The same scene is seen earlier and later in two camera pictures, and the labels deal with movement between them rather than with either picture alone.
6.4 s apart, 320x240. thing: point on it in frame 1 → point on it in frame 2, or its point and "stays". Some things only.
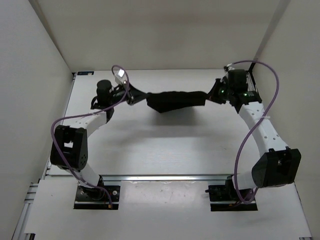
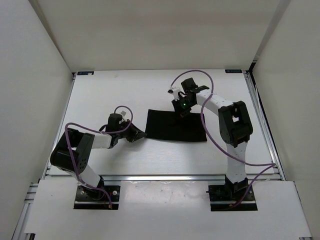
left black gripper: x=133 y=95 → x=135 y=133
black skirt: x=166 y=101 → x=168 y=125
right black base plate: x=223 y=197 stays
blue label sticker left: x=87 y=73 stays
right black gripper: x=212 y=95 → x=177 y=108
